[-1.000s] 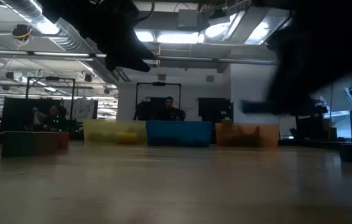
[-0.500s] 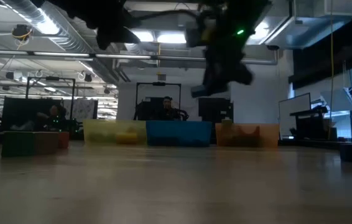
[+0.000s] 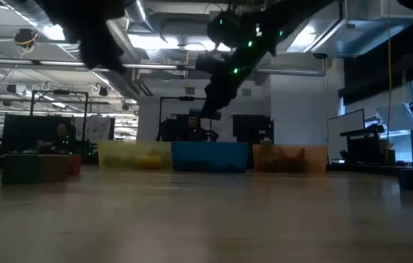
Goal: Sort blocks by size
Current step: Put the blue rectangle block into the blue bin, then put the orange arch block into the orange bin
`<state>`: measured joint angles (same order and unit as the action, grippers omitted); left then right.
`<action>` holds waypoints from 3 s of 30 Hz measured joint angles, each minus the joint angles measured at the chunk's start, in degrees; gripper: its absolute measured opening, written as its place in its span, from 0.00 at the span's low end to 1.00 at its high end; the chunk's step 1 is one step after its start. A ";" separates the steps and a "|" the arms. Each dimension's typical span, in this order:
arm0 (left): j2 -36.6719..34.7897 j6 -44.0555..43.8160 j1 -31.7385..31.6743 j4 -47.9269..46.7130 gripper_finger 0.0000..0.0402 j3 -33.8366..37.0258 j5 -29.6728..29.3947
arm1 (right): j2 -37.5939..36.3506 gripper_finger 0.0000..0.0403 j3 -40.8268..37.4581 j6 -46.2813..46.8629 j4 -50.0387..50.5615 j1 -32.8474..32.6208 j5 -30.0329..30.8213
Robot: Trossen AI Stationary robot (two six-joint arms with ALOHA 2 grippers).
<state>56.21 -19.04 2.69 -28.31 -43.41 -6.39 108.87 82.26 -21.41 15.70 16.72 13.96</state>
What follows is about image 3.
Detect black monitor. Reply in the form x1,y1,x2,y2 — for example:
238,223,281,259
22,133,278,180
231,113,275,145
1,114,73,154

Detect person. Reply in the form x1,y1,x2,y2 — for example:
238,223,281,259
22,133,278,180
183,115,209,142
35,123,82,155

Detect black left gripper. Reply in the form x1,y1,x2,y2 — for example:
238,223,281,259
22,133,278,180
34,0,128,75

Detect black standing desk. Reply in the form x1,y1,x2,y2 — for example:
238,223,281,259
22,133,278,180
339,123,398,164

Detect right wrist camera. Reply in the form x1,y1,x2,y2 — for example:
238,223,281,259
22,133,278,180
194,50,229,75

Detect orange translucent plastic bin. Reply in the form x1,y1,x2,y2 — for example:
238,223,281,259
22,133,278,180
252,144,329,174

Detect round silver air duct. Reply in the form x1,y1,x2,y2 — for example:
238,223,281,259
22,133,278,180
124,0,153,32

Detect ceiling cable reel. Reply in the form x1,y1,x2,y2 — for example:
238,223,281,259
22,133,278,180
12,28,40,49

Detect yellow wooden cylinder block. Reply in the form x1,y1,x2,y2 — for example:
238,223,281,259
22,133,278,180
135,156,164,170

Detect teal plastic bin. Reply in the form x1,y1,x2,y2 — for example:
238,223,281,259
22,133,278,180
171,141,250,173

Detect yellow translucent plastic bin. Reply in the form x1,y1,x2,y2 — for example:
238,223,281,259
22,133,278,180
96,140,174,172

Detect ceiling light panel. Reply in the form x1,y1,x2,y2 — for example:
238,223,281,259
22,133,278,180
128,33,182,50
183,39,215,52

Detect natural wood block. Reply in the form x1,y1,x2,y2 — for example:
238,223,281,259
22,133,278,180
40,153,72,183

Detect whiteboard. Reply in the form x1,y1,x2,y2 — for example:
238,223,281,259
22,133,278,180
325,108,366,163

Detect silver ceiling pipe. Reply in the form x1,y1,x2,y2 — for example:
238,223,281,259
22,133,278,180
0,57,327,77

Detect coral wooden arch block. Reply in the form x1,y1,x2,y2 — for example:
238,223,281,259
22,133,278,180
69,154,82,175

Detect white patterned board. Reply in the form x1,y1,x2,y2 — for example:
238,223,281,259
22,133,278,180
74,115,115,142

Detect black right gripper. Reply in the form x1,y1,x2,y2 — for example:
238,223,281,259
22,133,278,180
199,39,270,118

